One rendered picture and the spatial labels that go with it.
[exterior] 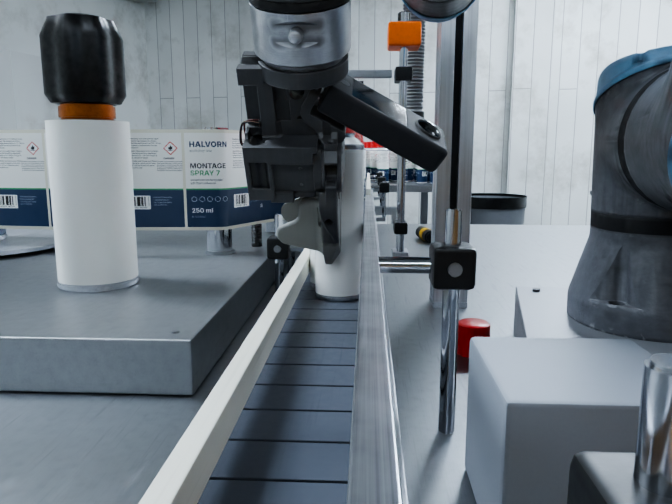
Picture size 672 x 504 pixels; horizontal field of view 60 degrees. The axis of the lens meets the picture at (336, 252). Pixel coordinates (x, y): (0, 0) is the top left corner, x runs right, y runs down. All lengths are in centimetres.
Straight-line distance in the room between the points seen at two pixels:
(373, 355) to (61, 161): 53
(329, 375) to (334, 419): 7
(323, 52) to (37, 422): 35
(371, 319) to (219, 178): 65
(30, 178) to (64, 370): 48
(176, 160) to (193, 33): 514
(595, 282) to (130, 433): 40
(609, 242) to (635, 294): 5
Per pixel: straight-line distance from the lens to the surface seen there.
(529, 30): 524
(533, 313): 60
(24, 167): 99
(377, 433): 16
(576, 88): 534
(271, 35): 45
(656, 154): 45
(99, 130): 69
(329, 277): 61
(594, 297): 56
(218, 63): 586
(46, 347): 56
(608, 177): 56
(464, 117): 77
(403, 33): 79
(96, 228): 69
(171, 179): 90
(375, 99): 50
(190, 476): 25
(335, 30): 45
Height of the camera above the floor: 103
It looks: 10 degrees down
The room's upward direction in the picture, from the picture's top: straight up
